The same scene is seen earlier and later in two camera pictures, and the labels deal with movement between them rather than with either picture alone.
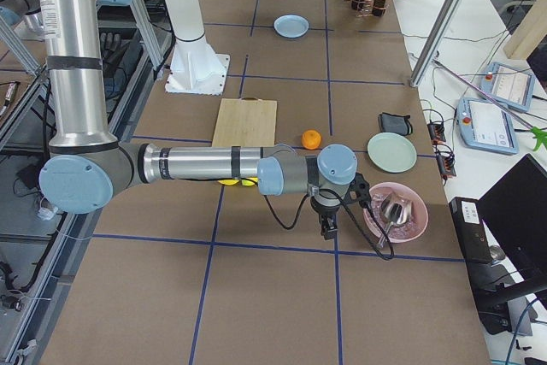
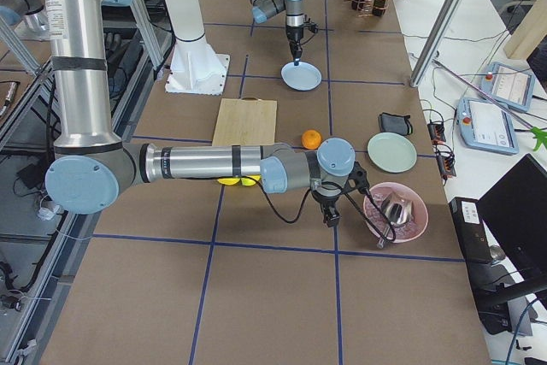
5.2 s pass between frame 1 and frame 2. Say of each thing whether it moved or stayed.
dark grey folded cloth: stayed
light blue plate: moved
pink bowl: stayed
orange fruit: stayed
